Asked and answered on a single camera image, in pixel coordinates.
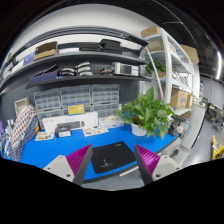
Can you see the colourful sticker card right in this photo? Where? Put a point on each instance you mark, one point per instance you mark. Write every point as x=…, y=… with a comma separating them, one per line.
x=94, y=131

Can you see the small white box with label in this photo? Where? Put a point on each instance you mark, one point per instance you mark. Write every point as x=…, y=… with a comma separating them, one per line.
x=63, y=134

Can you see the green potted plant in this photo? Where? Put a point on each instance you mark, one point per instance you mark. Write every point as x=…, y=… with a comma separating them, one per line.
x=147, y=113

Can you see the blue table mat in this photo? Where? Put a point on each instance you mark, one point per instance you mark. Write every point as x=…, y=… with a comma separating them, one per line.
x=41, y=153

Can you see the cardboard box on top shelf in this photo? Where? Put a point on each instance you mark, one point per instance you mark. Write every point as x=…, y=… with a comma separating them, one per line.
x=45, y=50

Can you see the colourful sticker card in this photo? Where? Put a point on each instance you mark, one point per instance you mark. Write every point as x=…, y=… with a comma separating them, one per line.
x=41, y=136
x=94, y=131

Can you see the white metal shelving rack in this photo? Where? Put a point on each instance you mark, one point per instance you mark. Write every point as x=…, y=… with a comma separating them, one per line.
x=172, y=66

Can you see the white keyboard box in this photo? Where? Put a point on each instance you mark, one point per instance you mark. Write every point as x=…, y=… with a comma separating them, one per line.
x=82, y=121

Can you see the dark blue flat box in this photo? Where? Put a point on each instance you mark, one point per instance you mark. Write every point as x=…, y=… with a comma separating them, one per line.
x=48, y=74

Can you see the patterned fabric bag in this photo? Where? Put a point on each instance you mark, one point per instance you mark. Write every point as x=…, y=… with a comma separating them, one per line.
x=25, y=128

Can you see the wicker basket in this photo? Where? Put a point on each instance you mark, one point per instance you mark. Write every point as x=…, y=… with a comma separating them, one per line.
x=21, y=104

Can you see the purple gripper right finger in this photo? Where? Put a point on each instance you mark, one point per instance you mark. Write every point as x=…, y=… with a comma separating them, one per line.
x=153, y=167

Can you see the dark wall shelf unit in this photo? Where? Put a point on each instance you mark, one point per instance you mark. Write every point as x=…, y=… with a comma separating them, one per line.
x=77, y=47

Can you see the grey electronic instrument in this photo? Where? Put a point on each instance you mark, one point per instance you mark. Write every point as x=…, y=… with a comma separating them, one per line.
x=125, y=69

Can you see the grey drawer organizer cabinets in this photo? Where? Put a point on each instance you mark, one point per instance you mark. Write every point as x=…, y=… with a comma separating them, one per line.
x=100, y=98

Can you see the yellow label card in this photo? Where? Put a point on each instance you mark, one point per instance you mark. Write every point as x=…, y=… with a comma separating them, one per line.
x=76, y=109

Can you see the cardboard box on rack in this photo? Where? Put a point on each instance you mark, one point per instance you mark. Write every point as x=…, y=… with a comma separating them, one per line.
x=178, y=98

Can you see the black mouse pad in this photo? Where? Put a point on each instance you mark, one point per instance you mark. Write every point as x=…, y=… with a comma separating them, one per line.
x=111, y=157

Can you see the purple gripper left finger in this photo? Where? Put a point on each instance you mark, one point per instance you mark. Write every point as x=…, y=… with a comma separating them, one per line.
x=72, y=167

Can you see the colourful sticker card left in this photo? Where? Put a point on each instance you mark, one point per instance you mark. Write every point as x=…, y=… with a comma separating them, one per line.
x=41, y=136

